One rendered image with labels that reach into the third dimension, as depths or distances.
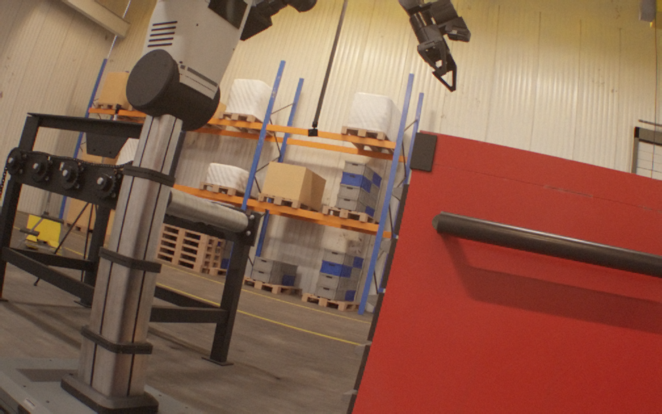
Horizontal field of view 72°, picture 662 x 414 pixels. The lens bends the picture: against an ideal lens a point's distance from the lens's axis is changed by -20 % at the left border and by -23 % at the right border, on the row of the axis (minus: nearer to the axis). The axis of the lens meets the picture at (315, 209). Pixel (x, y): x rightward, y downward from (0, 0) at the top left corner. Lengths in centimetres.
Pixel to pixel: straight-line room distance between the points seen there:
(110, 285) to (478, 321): 88
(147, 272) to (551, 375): 95
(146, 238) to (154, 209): 7
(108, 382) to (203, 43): 84
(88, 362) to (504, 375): 98
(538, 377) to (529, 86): 1129
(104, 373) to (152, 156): 53
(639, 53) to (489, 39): 368
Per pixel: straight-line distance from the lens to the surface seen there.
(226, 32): 140
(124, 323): 131
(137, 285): 131
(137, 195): 130
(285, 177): 1077
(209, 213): 290
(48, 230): 785
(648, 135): 1187
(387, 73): 1234
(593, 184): 75
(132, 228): 130
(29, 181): 330
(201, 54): 133
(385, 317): 74
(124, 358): 133
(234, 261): 333
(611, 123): 1187
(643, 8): 895
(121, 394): 136
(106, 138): 288
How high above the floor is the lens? 74
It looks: 5 degrees up
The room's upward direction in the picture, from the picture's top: 13 degrees clockwise
